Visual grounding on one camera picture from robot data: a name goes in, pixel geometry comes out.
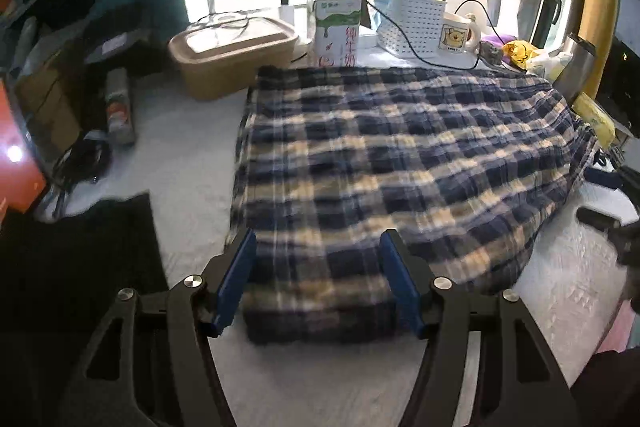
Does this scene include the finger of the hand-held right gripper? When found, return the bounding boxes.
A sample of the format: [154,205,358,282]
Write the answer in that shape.
[576,206,624,231]
[584,166,640,190]

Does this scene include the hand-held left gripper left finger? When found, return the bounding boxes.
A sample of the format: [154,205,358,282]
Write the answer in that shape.
[65,227,259,427]

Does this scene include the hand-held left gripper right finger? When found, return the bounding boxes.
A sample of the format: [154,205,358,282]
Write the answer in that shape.
[378,229,576,427]

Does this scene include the plaid pants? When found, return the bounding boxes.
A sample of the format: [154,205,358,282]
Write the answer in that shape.
[225,66,599,346]

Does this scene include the yellow tissue pack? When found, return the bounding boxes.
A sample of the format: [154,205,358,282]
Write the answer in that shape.
[572,92,616,146]

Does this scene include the steel thermos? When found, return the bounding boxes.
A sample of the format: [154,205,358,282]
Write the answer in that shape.
[554,34,599,100]

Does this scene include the yellow and white plastic bag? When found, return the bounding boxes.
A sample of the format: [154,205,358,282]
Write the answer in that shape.
[527,49,574,78]

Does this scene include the yellow curtain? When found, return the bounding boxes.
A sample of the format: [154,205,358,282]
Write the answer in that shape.
[574,0,624,98]

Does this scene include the cartoon bear mug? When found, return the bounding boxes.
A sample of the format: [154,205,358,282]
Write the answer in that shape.
[439,12,484,56]

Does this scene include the spray can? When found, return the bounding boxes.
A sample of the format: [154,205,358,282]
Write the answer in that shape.
[104,67,137,146]

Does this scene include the brown lunch box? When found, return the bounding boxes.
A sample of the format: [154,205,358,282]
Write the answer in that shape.
[167,17,300,102]

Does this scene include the tablet with orange screen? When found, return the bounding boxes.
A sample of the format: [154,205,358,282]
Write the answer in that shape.
[0,77,52,219]

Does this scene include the white plastic basket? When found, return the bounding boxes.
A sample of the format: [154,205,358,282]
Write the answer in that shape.
[373,0,448,58]

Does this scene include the milk carton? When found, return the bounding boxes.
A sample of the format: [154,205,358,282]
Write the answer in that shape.
[312,0,362,68]

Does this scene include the cardboard box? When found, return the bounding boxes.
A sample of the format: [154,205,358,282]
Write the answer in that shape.
[14,51,82,144]

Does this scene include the white charger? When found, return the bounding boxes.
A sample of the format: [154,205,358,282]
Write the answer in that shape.
[279,4,298,35]

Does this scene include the bundle of black cables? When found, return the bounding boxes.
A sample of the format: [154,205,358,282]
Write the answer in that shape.
[49,131,114,208]

